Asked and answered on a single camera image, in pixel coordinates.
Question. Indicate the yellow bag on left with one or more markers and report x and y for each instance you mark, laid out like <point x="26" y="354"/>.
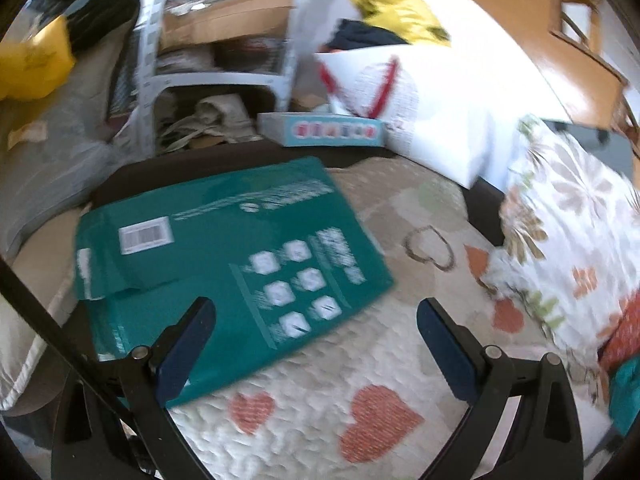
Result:
<point x="33" y="69"/>

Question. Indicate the brown cardboard box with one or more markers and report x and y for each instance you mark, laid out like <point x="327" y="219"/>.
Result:
<point x="210" y="21"/>

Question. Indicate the heart patterned quilt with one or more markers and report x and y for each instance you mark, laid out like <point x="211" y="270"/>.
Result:
<point x="364" y="401"/>

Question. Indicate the white floral pillow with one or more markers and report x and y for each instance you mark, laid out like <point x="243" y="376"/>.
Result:
<point x="571" y="241"/>

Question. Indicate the wooden headboard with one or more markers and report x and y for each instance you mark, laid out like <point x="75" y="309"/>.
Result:
<point x="564" y="39"/>

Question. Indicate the light blue toy box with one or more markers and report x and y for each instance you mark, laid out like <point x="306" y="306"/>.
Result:
<point x="308" y="130"/>

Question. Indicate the green cardboard box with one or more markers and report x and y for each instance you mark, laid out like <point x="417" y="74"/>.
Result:
<point x="277" y="249"/>

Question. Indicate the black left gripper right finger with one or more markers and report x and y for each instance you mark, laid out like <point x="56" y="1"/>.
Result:
<point x="544" y="440"/>

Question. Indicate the grey metal shelf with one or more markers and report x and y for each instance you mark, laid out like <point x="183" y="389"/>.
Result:
<point x="150" y="84"/>

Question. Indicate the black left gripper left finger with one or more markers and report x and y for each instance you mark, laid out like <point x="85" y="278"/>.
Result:
<point x="118" y="426"/>

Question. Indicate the yellow plastic bag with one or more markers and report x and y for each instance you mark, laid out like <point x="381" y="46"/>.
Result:
<point x="411" y="20"/>

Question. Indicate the white paper shopping bag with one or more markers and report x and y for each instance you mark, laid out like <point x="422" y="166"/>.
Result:
<point x="454" y="110"/>

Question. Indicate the teal plush towel bundle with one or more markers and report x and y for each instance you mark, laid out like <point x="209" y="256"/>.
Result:
<point x="625" y="395"/>

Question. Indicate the red floral bedsheet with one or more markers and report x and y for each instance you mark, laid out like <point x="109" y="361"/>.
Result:
<point x="624" y="343"/>

